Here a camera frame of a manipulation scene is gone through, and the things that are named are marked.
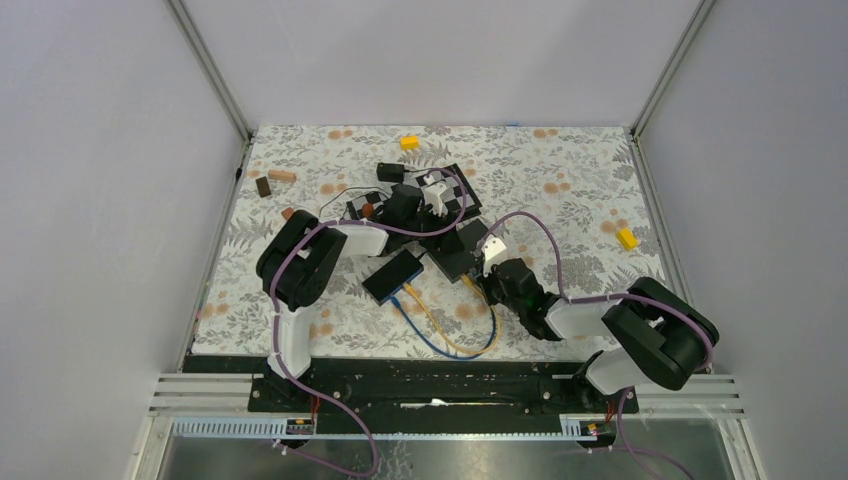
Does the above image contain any black power adapter with cable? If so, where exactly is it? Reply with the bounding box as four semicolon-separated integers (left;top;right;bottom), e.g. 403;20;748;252
318;162;422;217

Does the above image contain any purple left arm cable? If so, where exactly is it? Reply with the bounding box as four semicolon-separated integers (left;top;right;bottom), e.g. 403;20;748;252
268;168;470;478

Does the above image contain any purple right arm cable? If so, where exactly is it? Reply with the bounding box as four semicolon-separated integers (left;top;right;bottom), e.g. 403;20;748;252
476;210;717;478

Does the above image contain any orange yellow cable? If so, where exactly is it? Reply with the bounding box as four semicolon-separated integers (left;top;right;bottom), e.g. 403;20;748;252
404;274;503;356

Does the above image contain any yellow block at right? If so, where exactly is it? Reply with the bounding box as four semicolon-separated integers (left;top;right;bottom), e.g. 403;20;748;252
616;228;639;251

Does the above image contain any yellow block near wall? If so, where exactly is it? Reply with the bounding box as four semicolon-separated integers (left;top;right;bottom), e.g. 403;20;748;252
399;136;420;150

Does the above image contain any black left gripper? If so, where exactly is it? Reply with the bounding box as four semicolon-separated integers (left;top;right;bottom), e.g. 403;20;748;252
402;202;464;255

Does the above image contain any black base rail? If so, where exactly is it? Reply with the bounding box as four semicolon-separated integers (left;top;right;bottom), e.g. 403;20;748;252
183;355;639;435

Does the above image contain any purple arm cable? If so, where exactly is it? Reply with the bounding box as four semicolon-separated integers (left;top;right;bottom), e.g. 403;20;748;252
268;168;470;478
476;210;717;478

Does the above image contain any blue ethernet cable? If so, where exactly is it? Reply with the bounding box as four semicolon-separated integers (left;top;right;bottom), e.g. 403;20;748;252
389;271;499;362

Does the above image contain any large black network switch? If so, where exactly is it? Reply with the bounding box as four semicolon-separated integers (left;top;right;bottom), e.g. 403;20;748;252
427;218;488;283

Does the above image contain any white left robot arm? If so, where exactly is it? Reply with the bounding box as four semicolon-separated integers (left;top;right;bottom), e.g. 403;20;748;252
256;168;477;411

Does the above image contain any small black network switch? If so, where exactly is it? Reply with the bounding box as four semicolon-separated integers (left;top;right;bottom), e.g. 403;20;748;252
362;250;423;305

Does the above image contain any black white checkerboard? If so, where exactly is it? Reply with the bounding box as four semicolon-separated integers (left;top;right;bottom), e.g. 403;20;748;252
343;164;482;220

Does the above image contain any floral patterned table mat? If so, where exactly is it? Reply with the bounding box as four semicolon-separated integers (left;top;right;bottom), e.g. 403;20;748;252
191;126;665;361

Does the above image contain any slotted cable duct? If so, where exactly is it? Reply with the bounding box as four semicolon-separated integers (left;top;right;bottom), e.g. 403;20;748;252
172;413;598;444

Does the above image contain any dark brown wooden block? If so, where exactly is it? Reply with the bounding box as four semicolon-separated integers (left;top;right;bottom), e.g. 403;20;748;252
255;177;272;198

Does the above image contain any light tan wooden block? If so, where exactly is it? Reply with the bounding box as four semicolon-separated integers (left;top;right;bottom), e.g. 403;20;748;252
267;170;297;183

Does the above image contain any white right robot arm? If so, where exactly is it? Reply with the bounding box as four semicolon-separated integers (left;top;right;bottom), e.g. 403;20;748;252
475;235;720;412

